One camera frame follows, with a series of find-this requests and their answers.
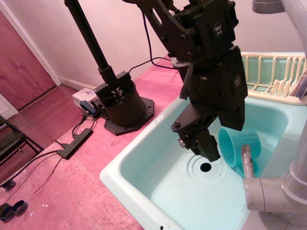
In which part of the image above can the teal plastic cup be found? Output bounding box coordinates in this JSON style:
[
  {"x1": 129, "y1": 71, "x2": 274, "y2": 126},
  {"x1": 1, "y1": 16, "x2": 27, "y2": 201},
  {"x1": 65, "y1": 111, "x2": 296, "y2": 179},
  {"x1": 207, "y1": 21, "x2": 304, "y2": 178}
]
[{"x1": 218, "y1": 127, "x2": 261, "y2": 178}]

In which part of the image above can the black ring right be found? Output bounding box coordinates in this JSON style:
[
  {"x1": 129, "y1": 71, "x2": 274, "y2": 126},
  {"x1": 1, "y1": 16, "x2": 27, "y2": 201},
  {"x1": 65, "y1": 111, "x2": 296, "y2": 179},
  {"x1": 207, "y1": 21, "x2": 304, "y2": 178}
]
[{"x1": 11, "y1": 200, "x2": 29, "y2": 217}]

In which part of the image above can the white cardboard box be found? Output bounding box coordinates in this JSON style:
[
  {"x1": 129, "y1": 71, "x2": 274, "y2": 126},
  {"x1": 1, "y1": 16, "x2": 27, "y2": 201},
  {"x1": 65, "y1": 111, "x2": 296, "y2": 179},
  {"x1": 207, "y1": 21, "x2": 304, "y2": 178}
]
[{"x1": 72, "y1": 88, "x2": 99, "y2": 111}]

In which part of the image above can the thin black wire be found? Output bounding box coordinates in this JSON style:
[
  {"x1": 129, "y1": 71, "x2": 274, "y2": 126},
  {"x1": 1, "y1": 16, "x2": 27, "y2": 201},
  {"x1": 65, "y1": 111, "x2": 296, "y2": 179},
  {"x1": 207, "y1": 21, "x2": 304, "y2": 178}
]
[{"x1": 35, "y1": 158, "x2": 63, "y2": 194}]

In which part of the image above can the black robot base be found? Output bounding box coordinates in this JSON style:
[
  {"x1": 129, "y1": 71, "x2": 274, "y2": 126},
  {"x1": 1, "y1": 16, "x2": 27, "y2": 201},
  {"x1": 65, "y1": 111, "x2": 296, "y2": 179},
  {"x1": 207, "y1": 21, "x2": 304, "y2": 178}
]
[{"x1": 92, "y1": 67, "x2": 154, "y2": 136}]

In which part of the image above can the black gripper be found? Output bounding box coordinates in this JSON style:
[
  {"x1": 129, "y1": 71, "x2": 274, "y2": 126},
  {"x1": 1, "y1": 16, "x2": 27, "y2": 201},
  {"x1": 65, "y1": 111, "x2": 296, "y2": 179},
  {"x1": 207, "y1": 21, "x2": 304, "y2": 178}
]
[{"x1": 172, "y1": 46, "x2": 248, "y2": 161}]

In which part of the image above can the grey toy faucet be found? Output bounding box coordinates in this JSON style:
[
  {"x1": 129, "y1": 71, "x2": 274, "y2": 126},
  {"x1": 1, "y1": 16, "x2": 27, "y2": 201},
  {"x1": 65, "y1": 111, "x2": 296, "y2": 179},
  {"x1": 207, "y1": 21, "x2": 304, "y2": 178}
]
[{"x1": 240, "y1": 0, "x2": 307, "y2": 227}]

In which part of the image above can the black folding chair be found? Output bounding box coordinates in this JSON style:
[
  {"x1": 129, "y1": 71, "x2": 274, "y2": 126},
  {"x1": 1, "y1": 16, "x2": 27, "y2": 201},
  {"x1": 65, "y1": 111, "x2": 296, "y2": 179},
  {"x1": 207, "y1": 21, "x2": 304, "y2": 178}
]
[{"x1": 0, "y1": 117, "x2": 45, "y2": 191}]

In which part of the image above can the cream dish rack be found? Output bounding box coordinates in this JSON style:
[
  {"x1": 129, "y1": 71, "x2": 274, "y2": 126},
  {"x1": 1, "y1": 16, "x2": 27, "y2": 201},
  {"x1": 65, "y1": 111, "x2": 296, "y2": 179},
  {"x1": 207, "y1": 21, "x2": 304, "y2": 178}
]
[{"x1": 241, "y1": 52, "x2": 307, "y2": 106}]

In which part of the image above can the black power cable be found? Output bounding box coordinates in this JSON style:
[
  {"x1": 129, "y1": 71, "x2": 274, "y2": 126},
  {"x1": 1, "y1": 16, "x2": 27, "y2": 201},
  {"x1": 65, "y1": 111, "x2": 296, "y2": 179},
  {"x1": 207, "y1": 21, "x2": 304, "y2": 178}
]
[{"x1": 128, "y1": 11, "x2": 182, "y2": 75}]

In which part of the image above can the thick black cable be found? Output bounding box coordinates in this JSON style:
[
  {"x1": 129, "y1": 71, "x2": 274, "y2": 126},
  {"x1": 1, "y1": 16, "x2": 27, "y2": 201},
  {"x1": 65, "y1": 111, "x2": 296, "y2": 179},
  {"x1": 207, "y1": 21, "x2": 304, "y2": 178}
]
[{"x1": 0, "y1": 150, "x2": 59, "y2": 187}]

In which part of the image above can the black usb hub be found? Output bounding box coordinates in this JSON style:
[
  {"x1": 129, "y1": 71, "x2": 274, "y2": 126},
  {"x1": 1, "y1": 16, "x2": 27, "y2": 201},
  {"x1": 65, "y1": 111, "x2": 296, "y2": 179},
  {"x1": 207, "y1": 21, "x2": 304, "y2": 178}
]
[{"x1": 57, "y1": 128, "x2": 93, "y2": 160}]

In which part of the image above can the black ring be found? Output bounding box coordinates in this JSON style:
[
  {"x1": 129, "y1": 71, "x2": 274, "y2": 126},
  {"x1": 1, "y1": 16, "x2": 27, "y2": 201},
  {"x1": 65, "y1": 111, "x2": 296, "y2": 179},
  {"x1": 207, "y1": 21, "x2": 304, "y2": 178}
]
[
  {"x1": 11, "y1": 200, "x2": 29, "y2": 217},
  {"x1": 0, "y1": 203, "x2": 13, "y2": 222}
]

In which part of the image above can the blue usb adapter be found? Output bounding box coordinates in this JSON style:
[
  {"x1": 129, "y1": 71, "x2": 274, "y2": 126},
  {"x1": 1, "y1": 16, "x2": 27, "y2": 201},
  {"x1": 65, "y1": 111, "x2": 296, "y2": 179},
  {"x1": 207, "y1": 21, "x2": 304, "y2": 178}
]
[{"x1": 80, "y1": 100, "x2": 98, "y2": 115}]

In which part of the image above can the mint green toy sink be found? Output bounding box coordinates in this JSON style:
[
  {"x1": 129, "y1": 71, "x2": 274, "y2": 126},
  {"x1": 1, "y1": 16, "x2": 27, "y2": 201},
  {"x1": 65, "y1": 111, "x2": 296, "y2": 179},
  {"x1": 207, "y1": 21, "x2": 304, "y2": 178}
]
[{"x1": 100, "y1": 96, "x2": 307, "y2": 230}]

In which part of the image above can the black ring left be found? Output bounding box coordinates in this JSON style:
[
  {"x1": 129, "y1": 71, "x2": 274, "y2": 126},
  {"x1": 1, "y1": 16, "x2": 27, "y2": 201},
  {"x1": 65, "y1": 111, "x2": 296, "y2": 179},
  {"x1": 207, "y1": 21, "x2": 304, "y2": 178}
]
[{"x1": 0, "y1": 203, "x2": 13, "y2": 222}]

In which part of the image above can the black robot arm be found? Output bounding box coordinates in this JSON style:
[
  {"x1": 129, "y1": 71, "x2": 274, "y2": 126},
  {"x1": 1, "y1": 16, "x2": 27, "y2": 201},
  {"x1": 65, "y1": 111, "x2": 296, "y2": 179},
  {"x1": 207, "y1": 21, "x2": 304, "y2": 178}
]
[{"x1": 65, "y1": 0, "x2": 248, "y2": 162}]

